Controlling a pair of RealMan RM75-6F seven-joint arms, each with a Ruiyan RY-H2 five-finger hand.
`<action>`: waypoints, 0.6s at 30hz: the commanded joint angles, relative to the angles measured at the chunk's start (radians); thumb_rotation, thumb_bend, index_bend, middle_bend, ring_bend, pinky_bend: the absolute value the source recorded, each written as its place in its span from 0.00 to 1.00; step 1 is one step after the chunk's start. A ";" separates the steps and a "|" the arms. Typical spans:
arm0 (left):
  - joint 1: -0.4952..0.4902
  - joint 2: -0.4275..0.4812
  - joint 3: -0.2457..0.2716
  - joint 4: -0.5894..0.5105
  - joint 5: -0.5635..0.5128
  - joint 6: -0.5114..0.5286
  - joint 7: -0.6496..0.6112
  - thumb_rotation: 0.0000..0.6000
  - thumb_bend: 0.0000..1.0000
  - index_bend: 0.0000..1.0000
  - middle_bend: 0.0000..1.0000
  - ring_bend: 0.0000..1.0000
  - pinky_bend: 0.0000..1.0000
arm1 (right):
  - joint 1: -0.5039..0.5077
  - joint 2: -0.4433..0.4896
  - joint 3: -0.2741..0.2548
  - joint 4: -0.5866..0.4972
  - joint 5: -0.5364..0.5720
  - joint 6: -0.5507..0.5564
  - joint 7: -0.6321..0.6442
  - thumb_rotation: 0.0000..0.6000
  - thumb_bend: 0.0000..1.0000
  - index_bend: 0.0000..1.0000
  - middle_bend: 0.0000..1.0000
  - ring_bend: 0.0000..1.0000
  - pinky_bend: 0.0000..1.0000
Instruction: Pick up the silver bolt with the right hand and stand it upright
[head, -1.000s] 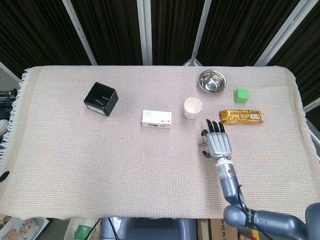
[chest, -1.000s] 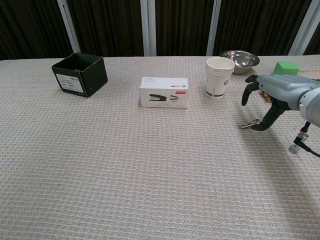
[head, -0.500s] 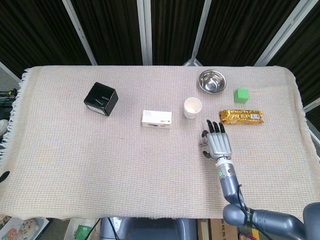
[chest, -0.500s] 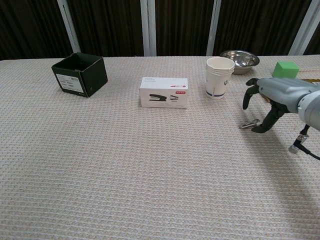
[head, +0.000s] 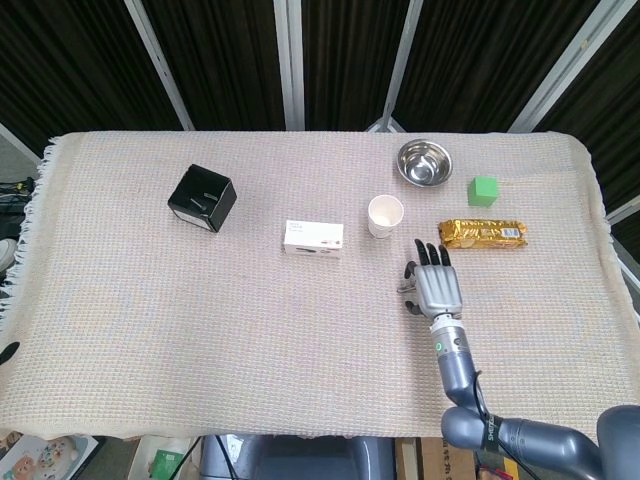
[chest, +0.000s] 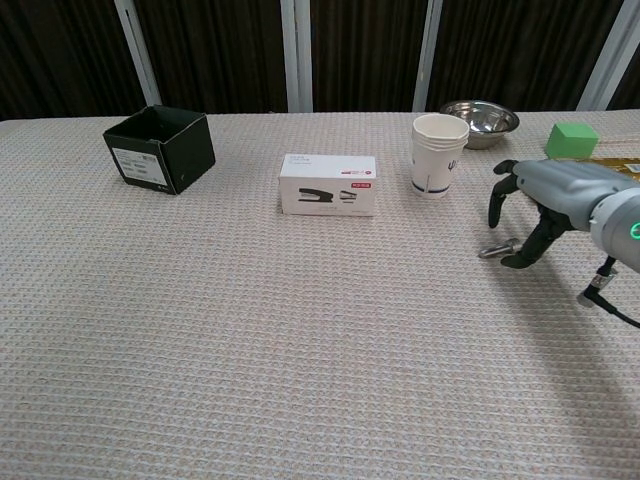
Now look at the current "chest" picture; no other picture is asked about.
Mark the gold foil biscuit pack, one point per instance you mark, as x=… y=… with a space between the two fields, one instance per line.
x=625 y=164

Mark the green cube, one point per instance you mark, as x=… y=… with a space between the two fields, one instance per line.
x=567 y=145

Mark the white paper cup stack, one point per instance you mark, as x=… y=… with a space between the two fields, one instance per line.
x=432 y=165

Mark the stainless steel bowl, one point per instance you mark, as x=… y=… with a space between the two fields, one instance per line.
x=492 y=132

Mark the beige woven tablecloth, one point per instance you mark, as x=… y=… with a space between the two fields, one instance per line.
x=250 y=325

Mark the white stapler box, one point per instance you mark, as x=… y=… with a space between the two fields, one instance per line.
x=325 y=192

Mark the black open cardboard box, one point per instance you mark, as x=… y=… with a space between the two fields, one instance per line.
x=187 y=155

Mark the right robot hand grey black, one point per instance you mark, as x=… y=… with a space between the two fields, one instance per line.
x=565 y=190

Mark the white partition post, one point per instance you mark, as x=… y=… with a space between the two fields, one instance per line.
x=138 y=50
x=296 y=50
x=428 y=50
x=615 y=50

